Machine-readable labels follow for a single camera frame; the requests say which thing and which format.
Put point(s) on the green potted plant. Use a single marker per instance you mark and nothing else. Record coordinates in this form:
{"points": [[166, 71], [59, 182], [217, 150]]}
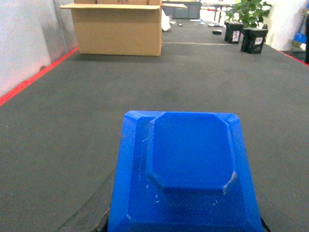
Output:
{"points": [[249, 12]]}

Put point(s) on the large cardboard box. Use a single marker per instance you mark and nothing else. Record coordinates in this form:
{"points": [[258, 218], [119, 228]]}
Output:
{"points": [[119, 27]]}

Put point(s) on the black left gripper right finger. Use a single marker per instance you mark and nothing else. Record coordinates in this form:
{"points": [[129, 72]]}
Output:
{"points": [[265, 226]]}

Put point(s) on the grey storage crate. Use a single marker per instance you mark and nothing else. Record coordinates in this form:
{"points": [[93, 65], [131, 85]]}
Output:
{"points": [[192, 10]]}

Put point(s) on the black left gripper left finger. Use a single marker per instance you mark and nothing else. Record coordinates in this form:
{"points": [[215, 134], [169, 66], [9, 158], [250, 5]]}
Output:
{"points": [[93, 215]]}

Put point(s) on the white foam sheet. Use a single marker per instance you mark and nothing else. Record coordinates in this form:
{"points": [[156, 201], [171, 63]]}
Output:
{"points": [[165, 25]]}

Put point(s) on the black box near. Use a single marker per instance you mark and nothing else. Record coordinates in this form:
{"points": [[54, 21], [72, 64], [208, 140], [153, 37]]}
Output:
{"points": [[253, 40]]}

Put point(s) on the black box far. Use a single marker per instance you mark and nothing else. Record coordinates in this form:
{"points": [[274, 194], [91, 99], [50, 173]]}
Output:
{"points": [[232, 32]]}

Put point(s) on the black box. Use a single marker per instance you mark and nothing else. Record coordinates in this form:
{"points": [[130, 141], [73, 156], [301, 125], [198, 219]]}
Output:
{"points": [[253, 40], [232, 32]]}

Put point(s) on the black tape roll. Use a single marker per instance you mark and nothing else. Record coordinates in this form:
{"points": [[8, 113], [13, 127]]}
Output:
{"points": [[217, 32]]}

